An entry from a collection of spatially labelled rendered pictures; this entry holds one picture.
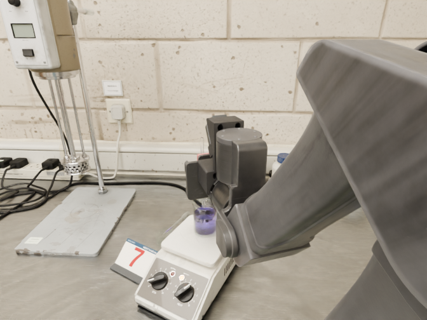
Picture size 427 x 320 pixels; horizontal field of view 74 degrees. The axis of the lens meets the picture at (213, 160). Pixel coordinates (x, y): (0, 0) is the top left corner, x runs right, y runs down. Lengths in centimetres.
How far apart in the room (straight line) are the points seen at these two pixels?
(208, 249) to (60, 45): 51
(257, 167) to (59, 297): 49
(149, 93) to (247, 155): 72
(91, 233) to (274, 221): 61
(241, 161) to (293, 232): 11
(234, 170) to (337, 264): 44
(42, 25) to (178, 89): 46
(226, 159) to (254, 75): 64
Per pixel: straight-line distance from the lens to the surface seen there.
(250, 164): 33
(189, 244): 59
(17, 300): 71
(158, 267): 59
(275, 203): 24
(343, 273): 71
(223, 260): 58
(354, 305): 19
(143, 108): 102
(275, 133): 101
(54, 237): 82
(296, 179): 21
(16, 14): 70
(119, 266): 69
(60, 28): 72
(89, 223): 83
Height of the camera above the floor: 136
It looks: 24 degrees down
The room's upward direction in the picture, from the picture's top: straight up
